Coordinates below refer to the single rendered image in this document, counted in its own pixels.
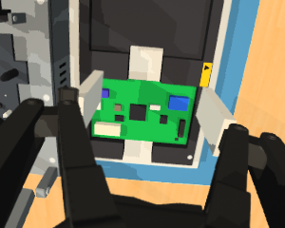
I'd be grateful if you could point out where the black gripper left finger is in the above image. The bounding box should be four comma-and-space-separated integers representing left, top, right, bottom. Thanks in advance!
0, 70, 126, 228

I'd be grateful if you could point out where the green circuit board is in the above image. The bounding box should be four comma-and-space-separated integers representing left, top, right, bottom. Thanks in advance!
92, 79, 197, 144

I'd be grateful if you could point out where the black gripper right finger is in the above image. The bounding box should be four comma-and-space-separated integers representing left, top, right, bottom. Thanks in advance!
196, 87, 285, 228

